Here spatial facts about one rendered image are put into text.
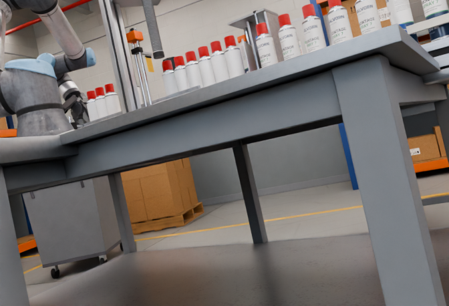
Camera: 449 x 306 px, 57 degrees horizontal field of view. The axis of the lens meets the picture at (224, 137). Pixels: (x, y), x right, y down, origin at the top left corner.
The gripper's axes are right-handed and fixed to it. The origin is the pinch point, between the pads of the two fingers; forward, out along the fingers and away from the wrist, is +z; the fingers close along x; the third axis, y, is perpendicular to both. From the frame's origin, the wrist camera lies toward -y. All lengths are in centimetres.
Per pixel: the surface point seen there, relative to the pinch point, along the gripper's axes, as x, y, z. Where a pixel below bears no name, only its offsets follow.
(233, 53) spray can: -67, -2, 28
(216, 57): -62, -2, 24
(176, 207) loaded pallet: 194, 257, -30
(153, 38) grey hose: -53, -11, 7
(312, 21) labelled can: -89, -2, 40
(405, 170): -92, -61, 84
